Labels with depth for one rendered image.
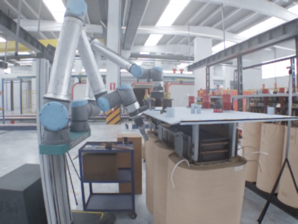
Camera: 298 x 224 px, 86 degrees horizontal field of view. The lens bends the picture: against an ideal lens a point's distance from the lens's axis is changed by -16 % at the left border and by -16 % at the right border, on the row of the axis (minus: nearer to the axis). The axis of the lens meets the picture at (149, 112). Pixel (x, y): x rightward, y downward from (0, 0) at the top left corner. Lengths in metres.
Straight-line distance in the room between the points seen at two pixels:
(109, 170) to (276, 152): 2.14
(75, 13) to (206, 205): 1.28
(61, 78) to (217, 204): 1.11
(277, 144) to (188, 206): 1.87
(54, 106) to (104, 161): 1.35
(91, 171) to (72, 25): 1.66
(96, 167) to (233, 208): 1.56
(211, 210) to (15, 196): 1.29
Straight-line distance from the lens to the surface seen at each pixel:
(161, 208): 1.67
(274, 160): 2.81
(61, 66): 1.04
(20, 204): 1.56
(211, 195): 1.12
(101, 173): 2.27
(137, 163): 2.84
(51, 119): 1.00
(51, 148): 1.20
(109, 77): 11.85
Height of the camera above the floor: 1.44
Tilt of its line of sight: 3 degrees down
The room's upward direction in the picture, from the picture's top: straight up
